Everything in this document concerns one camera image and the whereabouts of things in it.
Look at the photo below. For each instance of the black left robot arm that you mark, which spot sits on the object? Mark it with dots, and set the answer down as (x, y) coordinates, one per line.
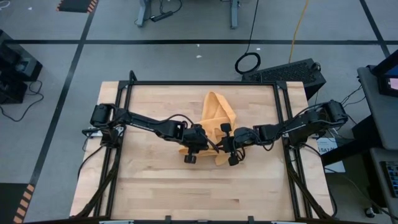
(143, 123)

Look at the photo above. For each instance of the black keyboard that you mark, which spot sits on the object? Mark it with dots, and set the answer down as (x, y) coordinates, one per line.
(392, 179)

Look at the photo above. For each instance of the black monitor with lit screen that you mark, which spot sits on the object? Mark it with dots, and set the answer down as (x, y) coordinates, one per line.
(388, 82)

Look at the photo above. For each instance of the black stand base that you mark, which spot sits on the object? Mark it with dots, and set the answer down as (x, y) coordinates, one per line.
(351, 149)

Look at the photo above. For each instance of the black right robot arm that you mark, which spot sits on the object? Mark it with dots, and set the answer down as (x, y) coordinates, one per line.
(304, 124)

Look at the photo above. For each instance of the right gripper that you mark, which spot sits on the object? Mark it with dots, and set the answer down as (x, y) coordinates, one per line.
(244, 137)

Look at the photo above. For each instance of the grey desk leg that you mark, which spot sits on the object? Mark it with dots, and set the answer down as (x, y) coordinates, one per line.
(234, 15)
(143, 14)

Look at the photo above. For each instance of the black caster wheel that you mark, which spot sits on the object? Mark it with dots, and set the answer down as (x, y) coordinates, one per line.
(369, 212)

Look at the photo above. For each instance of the white paper sheet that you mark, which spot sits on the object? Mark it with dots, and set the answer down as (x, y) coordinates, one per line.
(334, 161)

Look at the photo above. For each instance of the black power strip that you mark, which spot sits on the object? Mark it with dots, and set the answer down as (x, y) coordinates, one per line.
(161, 16)

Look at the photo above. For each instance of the black perforated computer tower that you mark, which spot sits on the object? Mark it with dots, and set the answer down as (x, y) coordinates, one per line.
(289, 73)

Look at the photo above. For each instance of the black orange-striped floor mat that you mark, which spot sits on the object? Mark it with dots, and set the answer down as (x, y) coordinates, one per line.
(76, 4)
(9, 202)

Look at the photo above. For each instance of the grey side table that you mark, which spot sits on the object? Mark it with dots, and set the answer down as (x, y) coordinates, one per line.
(382, 118)

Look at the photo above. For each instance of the black aluminium table frame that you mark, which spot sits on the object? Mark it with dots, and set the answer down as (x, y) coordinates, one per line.
(248, 83)

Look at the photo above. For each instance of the yellow waffle-weave towel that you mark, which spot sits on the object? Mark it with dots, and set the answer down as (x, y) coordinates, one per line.
(214, 109)

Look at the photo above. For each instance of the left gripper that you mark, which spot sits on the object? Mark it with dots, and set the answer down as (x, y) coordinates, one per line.
(196, 138)

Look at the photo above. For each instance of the black equipment stack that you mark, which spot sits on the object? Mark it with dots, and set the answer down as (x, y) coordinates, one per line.
(15, 62)

